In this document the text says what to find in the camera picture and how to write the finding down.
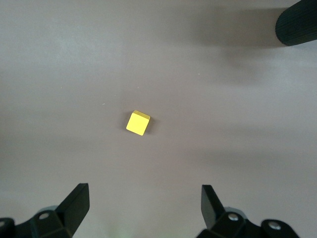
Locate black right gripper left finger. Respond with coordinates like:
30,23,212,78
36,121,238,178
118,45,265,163
13,182,90,238

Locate yellow wooden cube block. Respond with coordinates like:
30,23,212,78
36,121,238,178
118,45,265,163
125,110,152,137

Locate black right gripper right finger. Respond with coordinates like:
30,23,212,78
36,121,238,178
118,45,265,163
195,184,261,238

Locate black ribbed cylinder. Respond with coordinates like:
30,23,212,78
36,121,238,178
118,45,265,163
275,0,317,47

